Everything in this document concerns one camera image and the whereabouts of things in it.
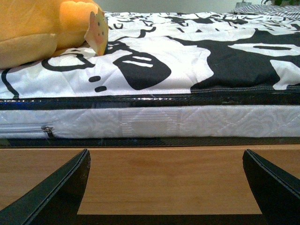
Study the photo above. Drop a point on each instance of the cartoon paper hang tag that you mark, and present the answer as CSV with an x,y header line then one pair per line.
x,y
97,33

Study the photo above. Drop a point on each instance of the black and white quilt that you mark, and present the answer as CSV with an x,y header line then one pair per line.
x,y
161,53

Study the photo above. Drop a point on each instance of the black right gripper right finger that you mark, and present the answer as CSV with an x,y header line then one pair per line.
x,y
276,191

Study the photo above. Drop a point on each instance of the white quilted mattress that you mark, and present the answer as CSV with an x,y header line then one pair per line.
x,y
198,119

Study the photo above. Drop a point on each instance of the wooden bed frame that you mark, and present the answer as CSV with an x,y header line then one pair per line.
x,y
177,180

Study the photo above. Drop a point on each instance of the orange plush toy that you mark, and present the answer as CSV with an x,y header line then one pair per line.
x,y
32,30

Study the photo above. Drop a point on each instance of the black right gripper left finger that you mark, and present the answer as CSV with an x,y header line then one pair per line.
x,y
54,201

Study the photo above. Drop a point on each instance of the striped grey pillow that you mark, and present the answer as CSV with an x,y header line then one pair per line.
x,y
286,11

